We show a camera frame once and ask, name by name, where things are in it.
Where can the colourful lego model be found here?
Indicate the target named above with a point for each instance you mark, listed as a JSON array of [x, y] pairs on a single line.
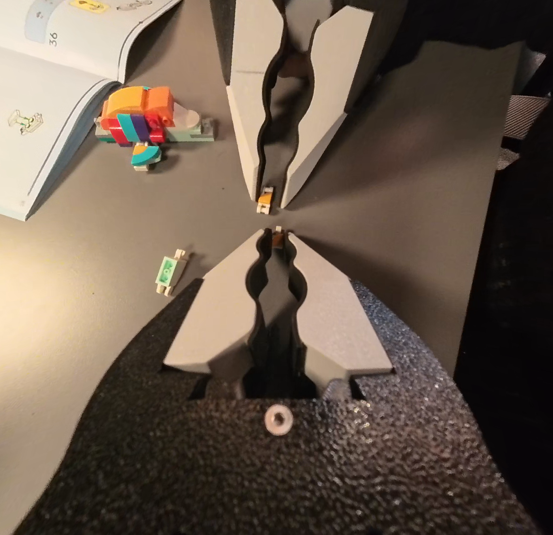
[[138, 116]]

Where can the green white lego clip piece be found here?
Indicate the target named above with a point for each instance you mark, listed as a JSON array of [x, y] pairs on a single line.
[[169, 272]]

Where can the orange white lego clip piece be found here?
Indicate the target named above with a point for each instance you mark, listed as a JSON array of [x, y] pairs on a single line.
[[264, 199], [278, 238]]

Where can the open instruction booklet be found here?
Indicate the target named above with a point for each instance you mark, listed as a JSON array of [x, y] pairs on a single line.
[[52, 90]]

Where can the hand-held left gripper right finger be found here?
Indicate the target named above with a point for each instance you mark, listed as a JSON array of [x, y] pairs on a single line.
[[341, 327]]

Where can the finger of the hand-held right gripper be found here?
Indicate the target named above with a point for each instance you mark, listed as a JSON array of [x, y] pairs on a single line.
[[337, 68], [252, 47]]

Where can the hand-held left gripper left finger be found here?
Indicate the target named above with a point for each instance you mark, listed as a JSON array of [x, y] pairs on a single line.
[[211, 327]]

